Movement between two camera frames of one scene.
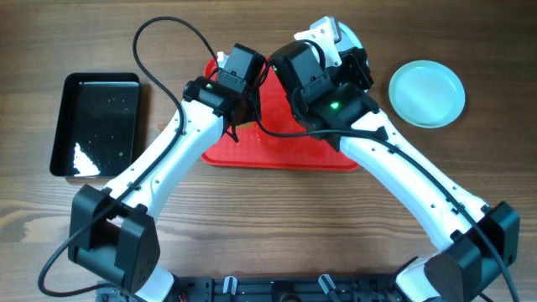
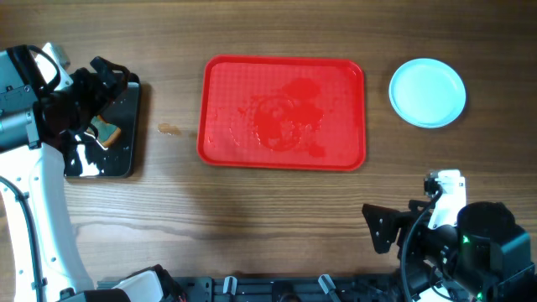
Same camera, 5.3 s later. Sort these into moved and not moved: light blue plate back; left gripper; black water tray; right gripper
Moved: left gripper; right gripper
Not moved: black water tray; light blue plate back
